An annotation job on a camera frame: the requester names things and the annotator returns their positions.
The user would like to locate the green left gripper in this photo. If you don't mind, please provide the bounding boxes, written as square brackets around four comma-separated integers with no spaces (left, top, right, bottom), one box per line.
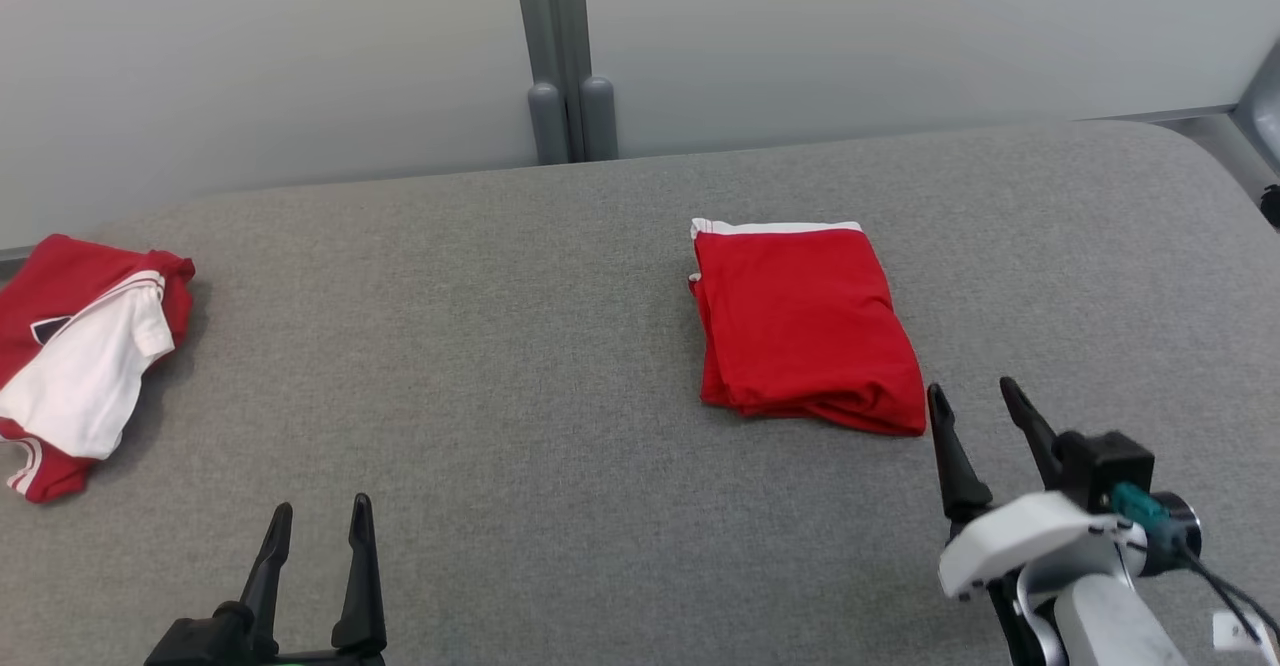
[238,493,388,666]

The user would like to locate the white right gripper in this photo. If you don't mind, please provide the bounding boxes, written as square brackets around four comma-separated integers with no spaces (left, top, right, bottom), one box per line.
[927,377,1201,602]

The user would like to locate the red shorts with white trim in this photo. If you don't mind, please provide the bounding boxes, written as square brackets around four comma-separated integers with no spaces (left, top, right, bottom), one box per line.
[688,218,928,438]

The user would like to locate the red Bulls 23 jersey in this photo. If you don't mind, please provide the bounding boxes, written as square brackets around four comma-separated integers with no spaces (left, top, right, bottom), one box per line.
[0,234,197,504]

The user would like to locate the grey chair leg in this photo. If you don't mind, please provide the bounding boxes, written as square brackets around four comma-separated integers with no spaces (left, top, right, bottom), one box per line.
[1232,41,1280,177]

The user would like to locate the right cable with teal plug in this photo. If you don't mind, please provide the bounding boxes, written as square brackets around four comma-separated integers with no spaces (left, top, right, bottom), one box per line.
[1110,481,1280,652]

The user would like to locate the small white cable label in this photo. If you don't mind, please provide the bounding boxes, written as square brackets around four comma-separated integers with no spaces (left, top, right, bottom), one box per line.
[1212,611,1276,652]

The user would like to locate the grey partition post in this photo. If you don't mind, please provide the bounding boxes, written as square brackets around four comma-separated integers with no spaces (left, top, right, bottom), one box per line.
[510,0,619,165]

